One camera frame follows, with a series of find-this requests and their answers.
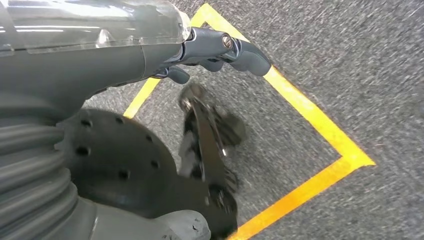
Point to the yellow floor tape square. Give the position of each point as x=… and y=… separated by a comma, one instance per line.
x=314, y=116

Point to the black perforated robot disc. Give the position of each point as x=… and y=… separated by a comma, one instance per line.
x=116, y=165

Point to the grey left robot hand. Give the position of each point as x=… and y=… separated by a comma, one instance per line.
x=66, y=66

